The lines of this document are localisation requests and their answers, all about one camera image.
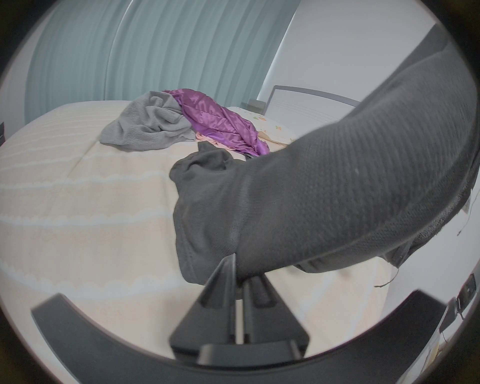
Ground white printed pillow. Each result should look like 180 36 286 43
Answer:
225 106 301 145

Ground blue-green curtain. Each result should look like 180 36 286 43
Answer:
109 0 301 109
24 0 132 124

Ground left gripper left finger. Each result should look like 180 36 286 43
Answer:
169 253 238 350

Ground grey bedside table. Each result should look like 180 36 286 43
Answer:
242 98 269 113

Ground bed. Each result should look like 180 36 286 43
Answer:
0 85 396 361

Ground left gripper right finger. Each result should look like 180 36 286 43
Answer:
240 275 310 348

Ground purple satin garment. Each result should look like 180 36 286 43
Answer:
163 89 271 157

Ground pink garment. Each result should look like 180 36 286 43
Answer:
195 131 233 151

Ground grey knit garment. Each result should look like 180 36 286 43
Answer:
99 91 196 152

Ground black T-shirt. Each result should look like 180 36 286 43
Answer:
169 24 477 286

